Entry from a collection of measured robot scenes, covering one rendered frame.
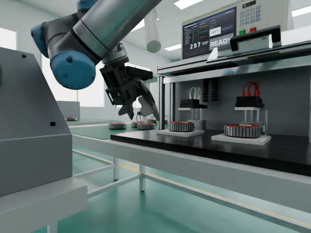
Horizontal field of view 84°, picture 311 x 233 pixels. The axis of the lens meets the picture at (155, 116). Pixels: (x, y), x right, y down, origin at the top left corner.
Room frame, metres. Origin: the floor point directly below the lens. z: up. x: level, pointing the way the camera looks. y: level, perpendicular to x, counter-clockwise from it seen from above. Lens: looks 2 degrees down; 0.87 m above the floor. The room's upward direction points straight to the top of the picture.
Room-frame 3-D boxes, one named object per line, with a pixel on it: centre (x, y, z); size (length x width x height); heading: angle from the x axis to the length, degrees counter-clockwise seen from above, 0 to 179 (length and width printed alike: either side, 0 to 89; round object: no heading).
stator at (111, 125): (1.14, 0.25, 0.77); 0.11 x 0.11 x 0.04
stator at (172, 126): (0.75, -0.11, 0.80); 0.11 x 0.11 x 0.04
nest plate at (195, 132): (0.75, -0.11, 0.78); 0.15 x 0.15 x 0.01; 49
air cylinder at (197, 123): (0.86, -0.20, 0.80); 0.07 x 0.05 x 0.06; 49
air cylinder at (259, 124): (0.70, -0.39, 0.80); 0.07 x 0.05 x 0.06; 49
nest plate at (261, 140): (0.59, -0.29, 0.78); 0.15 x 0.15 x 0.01; 49
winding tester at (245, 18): (0.90, -0.42, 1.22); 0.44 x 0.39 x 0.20; 49
